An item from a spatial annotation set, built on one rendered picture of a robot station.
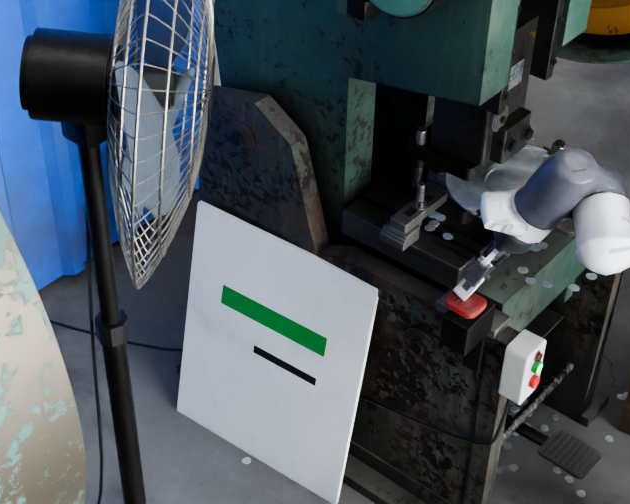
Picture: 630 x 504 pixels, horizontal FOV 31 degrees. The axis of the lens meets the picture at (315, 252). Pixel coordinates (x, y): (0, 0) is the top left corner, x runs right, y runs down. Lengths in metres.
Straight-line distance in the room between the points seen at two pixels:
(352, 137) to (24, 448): 1.43
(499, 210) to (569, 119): 2.24
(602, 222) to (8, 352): 1.10
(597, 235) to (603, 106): 2.42
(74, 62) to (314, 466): 1.39
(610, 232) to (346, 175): 0.73
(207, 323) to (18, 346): 1.74
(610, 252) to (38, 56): 0.92
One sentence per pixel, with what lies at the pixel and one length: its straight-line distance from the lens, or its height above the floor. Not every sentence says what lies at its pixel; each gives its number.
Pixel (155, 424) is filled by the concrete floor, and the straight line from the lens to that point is 2.91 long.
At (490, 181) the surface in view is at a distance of 2.37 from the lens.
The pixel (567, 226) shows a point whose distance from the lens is 2.29.
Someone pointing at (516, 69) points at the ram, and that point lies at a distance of 2.27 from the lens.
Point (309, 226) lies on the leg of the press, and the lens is 2.43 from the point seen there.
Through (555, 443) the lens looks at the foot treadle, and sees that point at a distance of 2.74.
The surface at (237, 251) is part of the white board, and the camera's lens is 2.58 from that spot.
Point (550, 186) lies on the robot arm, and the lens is 1.84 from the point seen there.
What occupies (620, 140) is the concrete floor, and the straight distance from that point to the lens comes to 4.06.
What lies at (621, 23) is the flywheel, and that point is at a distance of 2.51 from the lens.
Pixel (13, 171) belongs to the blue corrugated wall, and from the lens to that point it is 3.06.
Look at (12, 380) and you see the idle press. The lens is 1.02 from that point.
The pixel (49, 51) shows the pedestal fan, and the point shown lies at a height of 1.37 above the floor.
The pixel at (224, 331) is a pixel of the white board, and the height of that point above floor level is 0.30.
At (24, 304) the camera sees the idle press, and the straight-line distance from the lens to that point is 1.01.
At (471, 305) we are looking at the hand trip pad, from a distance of 2.13.
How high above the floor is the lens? 2.14
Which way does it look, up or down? 39 degrees down
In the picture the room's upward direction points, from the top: 1 degrees clockwise
